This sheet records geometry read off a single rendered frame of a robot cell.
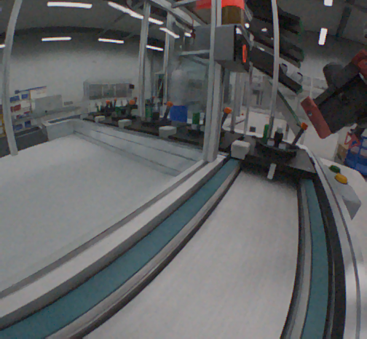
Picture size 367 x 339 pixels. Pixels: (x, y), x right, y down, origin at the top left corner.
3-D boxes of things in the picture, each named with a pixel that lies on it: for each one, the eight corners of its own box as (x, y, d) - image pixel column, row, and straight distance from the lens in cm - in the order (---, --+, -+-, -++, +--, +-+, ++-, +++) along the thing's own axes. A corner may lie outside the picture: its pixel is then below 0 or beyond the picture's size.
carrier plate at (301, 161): (303, 153, 67) (304, 148, 66) (314, 180, 44) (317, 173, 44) (247, 139, 66) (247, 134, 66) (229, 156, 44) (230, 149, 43)
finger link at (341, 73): (354, 24, 24) (359, 60, 32) (320, 56, 22) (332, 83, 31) (397, 68, 22) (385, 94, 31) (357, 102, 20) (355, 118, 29)
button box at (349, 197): (333, 185, 63) (339, 168, 61) (350, 224, 47) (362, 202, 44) (317, 180, 60) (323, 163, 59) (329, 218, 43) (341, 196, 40)
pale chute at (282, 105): (298, 134, 86) (304, 129, 86) (296, 138, 73) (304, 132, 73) (266, 88, 89) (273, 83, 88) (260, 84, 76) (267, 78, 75)
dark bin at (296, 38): (299, 44, 108) (304, 34, 110) (297, 34, 96) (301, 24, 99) (259, 25, 117) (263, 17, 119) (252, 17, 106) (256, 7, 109)
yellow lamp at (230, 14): (246, 33, 39) (246, 15, 41) (240, 23, 35) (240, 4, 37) (225, 33, 40) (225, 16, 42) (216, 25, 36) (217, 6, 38)
